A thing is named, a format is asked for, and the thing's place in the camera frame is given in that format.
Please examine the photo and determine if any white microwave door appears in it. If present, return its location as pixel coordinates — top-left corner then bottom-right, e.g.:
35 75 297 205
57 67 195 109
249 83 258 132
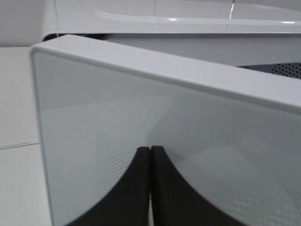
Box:
30 34 301 226

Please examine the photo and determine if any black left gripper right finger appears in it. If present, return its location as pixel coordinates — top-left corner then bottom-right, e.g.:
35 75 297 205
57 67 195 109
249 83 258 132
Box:
151 146 232 226

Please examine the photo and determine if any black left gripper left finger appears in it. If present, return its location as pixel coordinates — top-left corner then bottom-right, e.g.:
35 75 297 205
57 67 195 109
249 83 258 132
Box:
70 147 151 226

